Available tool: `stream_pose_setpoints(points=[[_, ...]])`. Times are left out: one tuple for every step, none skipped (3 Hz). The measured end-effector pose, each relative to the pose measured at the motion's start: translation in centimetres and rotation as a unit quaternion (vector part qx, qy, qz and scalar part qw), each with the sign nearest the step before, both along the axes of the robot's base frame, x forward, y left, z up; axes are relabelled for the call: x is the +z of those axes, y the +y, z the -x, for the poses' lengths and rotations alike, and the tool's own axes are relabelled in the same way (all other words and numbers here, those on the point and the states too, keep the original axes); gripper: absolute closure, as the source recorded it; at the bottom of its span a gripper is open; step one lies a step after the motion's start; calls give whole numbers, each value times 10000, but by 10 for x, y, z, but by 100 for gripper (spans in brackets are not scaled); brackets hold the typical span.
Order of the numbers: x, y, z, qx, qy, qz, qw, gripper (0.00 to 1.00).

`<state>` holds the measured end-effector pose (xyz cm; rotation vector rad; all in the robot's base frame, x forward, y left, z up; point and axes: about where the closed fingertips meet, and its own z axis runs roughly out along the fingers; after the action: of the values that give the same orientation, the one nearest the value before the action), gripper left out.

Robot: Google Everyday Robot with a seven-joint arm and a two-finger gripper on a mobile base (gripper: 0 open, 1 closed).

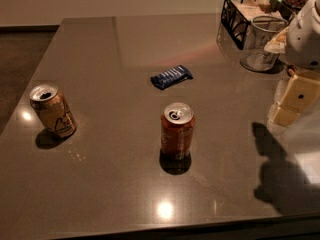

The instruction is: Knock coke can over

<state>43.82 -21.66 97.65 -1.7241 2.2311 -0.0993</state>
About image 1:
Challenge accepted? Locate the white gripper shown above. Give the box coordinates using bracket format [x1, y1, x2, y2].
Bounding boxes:
[264, 0, 320, 127]

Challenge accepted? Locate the red coke can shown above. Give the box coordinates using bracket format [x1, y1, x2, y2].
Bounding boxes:
[161, 102, 195, 160]

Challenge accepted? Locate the gold LaCroix can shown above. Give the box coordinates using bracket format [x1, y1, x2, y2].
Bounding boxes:
[29, 83, 77, 139]

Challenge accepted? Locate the clear glass cup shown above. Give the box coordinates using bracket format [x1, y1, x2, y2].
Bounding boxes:
[240, 15, 287, 72]

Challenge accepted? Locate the blue snack bar wrapper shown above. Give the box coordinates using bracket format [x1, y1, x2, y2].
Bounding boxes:
[150, 65, 193, 90]

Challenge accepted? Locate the black wire basket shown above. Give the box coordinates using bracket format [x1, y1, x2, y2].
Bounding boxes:
[221, 0, 281, 50]

